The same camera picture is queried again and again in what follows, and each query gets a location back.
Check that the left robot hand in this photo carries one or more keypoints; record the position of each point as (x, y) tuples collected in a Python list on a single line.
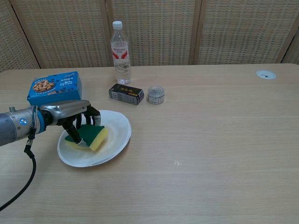
[(65, 110)]

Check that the green yellow sponge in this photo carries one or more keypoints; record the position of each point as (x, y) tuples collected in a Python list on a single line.
[(93, 134)]

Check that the white paper plate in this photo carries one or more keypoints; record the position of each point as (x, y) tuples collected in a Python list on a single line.
[(116, 131)]

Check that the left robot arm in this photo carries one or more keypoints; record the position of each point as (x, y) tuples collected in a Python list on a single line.
[(14, 126)]

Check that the blue cookie box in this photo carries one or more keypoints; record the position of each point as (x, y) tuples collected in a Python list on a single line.
[(58, 89)]

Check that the small black carton box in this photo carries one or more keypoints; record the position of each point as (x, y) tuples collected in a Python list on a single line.
[(125, 93)]

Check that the clear plastic water bottle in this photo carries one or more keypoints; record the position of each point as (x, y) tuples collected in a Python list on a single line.
[(120, 56)]

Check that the woven bamboo screen panel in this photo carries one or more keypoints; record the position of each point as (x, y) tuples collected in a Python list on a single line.
[(243, 30), (11, 46), (67, 32), (293, 53), (158, 30)]

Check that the small clear glass jar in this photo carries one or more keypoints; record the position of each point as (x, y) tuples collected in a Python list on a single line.
[(155, 95)]

